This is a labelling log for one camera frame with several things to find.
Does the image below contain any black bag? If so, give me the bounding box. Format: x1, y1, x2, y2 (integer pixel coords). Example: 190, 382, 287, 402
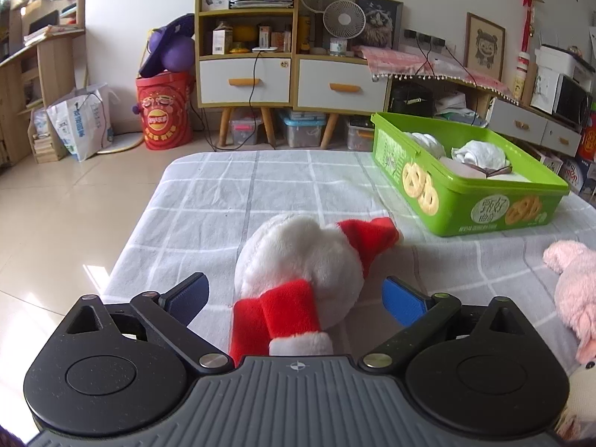
388, 81, 434, 117

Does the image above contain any framed cartoon girl picture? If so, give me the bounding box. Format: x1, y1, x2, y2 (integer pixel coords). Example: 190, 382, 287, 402
465, 12, 506, 81

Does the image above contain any grey checked table cloth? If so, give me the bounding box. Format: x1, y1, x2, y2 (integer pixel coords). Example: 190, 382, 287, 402
104, 149, 596, 438

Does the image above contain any wooden desk shelf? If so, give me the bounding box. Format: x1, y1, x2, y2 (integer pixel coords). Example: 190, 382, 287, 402
1, 0, 85, 168

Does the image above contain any wooden two-drawer cabinet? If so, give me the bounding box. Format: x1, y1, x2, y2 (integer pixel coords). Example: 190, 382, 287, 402
195, 0, 390, 148

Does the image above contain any clear box blue lid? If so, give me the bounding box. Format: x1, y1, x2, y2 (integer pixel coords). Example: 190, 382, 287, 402
279, 110, 326, 148

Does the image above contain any small white desk fan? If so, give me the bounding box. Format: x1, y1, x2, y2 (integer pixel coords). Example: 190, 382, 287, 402
323, 0, 366, 56

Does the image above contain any framed cat picture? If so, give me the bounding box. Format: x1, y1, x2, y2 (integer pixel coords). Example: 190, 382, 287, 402
354, 0, 403, 50

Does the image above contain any red printed bucket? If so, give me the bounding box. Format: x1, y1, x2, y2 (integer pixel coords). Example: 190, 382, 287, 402
133, 72, 194, 151

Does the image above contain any pink fluffy plush toy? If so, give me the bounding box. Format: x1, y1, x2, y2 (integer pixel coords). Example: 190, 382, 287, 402
542, 240, 596, 364

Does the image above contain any white santa plush toy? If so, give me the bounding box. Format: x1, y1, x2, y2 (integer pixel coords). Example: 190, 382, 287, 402
229, 214, 400, 364

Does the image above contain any white paper shopping bag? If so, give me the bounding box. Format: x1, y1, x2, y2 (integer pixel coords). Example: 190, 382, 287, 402
47, 84, 113, 162

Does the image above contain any green plastic cookie box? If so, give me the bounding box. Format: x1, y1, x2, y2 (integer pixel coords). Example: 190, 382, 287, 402
372, 113, 569, 237

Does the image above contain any purple plush toy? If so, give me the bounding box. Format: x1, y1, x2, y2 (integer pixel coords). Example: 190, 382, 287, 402
139, 13, 195, 78

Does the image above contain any white cloth with brown band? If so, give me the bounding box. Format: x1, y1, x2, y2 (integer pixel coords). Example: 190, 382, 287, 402
451, 140, 512, 177

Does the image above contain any pink lace cloth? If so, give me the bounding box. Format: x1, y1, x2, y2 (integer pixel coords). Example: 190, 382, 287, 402
355, 45, 519, 104

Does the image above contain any low wooden tv bench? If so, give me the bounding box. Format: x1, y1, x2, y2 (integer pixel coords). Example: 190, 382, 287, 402
391, 78, 581, 158

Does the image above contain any black microwave oven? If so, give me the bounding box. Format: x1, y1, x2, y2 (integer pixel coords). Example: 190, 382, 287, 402
552, 74, 592, 127

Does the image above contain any pink white sponge block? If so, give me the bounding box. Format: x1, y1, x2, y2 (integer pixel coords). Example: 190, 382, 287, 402
440, 156, 487, 180

